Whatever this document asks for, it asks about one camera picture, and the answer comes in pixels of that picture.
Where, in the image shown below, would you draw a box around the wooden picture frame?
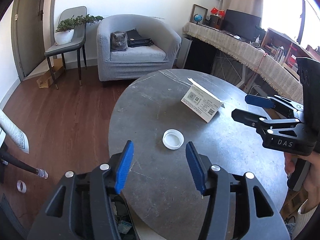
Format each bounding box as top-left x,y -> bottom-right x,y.
189,4 -> 208,25

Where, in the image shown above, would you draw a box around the beige fringed table cloth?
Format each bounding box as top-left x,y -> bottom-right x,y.
183,22 -> 303,104

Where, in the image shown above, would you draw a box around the grey armchair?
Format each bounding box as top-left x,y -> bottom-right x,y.
97,14 -> 182,82

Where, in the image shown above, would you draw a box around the grey dining chair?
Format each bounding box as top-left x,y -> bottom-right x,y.
44,5 -> 88,90

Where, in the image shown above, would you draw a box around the white patterned cloth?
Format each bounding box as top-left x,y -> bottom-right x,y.
1,110 -> 29,154

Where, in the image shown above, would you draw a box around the black tripod leg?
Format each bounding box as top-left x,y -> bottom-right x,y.
1,150 -> 49,179

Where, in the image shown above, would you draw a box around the grey door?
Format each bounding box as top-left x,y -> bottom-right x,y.
11,0 -> 45,81

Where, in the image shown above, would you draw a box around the white tape roll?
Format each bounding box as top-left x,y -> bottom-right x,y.
16,180 -> 27,193

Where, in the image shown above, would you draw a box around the torn white cardboard box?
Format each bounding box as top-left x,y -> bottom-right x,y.
181,78 -> 223,123

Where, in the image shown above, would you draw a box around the round grey marble table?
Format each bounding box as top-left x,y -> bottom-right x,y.
108,69 -> 290,239

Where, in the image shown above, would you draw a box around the small blue globe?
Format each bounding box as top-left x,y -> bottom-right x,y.
193,14 -> 203,24

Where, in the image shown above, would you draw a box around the small white jar lid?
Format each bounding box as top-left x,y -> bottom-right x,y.
162,129 -> 184,150

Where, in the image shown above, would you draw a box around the grey cat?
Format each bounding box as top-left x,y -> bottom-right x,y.
111,31 -> 128,51

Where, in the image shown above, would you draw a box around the right hand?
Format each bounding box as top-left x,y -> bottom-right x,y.
284,151 -> 320,213

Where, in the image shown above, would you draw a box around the potted green plant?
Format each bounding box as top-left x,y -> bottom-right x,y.
54,14 -> 104,46

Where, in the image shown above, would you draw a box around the wooden shelf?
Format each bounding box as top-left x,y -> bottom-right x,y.
260,28 -> 319,71

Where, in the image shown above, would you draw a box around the cardboard box on floor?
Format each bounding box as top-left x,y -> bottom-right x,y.
36,58 -> 65,88

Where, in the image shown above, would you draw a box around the black monitor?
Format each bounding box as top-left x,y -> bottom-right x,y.
220,9 -> 261,41

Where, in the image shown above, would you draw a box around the small red flags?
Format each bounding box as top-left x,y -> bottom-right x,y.
210,7 -> 225,18

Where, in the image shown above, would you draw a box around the black bag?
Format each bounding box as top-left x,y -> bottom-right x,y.
126,29 -> 153,48

